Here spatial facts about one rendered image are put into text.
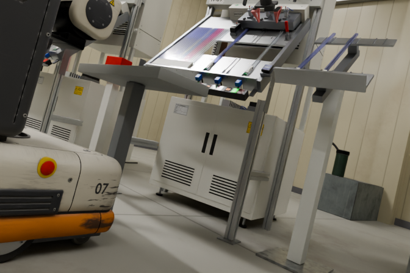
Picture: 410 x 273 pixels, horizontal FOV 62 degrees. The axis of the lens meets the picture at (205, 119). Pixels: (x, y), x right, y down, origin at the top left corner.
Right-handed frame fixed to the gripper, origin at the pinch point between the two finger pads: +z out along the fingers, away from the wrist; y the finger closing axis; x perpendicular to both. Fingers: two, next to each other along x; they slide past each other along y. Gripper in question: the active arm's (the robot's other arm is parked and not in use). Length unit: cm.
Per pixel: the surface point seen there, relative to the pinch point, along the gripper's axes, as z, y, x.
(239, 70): 13.0, 5.1, 27.2
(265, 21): 9.2, 9.8, -18.1
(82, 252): 9, 5, 133
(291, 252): 61, -38, 83
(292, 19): 9.1, -5.0, -21.9
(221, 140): 55, 18, 37
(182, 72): 12, 34, 35
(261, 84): 13.5, -9.8, 35.5
